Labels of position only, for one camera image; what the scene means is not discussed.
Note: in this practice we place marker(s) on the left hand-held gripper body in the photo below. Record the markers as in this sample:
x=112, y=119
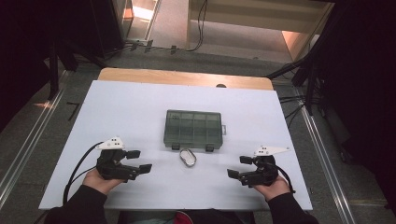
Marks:
x=109, y=166

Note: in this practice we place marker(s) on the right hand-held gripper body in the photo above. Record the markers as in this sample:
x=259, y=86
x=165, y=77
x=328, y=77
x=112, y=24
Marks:
x=264, y=174

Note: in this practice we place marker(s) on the small clear oval case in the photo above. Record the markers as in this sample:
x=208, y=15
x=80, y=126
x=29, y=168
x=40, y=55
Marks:
x=188, y=157

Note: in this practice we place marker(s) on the grey transparent compartment box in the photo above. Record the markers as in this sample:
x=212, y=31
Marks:
x=193, y=129

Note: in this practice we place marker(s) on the person's right hand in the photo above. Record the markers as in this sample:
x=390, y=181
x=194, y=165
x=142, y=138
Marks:
x=275, y=189

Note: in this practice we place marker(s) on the person's left hand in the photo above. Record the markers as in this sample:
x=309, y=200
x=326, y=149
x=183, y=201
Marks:
x=99, y=183

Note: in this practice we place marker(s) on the wooden table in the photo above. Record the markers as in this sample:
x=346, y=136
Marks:
x=174, y=77

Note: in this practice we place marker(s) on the black metal stand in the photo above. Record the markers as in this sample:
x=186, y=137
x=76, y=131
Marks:
x=53, y=71
x=311, y=71

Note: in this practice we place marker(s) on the dark curtain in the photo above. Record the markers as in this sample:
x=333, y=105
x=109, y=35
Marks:
x=25, y=37
x=367, y=77

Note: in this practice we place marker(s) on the beige shelf unit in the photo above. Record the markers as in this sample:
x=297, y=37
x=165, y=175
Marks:
x=249, y=18

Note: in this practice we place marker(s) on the aluminium floor rail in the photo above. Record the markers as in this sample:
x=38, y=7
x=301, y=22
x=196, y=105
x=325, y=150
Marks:
x=327, y=161
x=28, y=143

